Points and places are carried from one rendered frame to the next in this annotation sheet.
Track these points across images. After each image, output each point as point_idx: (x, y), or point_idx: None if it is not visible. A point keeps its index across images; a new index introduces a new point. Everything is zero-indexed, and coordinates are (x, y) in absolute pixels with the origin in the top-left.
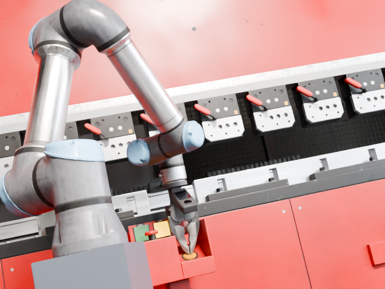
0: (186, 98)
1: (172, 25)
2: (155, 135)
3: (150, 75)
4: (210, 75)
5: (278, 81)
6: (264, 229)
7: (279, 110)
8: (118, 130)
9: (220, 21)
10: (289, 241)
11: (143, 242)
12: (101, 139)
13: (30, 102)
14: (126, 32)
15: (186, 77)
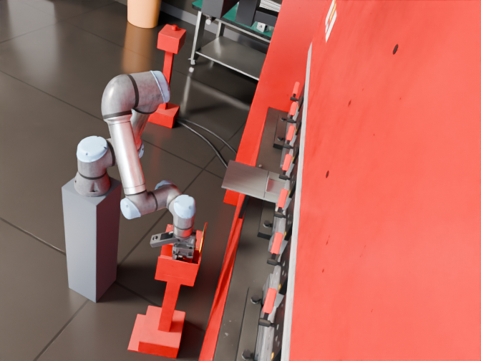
0: (293, 223)
1: (331, 145)
2: (155, 190)
3: (115, 153)
4: (300, 233)
5: (285, 335)
6: (213, 343)
7: (270, 346)
8: (291, 182)
9: (330, 200)
10: None
11: (94, 205)
12: (290, 175)
13: (309, 105)
14: (104, 118)
15: (303, 207)
